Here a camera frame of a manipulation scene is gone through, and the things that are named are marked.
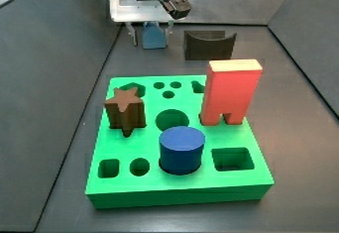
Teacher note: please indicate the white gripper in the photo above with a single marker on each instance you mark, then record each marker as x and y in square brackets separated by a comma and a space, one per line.
[128, 11]

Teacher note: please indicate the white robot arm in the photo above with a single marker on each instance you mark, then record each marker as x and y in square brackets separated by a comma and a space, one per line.
[151, 15]

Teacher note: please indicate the black curved fixture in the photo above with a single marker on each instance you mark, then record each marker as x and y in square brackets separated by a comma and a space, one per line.
[208, 45]

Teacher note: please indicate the red two-legged block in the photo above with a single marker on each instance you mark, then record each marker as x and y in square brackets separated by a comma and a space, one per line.
[229, 89]

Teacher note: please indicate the brown star block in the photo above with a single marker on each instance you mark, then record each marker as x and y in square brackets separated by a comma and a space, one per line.
[124, 110]

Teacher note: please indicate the blue cylinder block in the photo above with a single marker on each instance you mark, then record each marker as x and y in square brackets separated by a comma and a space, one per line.
[181, 145]

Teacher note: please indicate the green shape sorter base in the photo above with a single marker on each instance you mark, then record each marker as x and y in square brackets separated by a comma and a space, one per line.
[124, 176]

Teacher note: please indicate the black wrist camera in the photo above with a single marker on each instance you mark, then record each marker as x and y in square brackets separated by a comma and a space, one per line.
[177, 8]

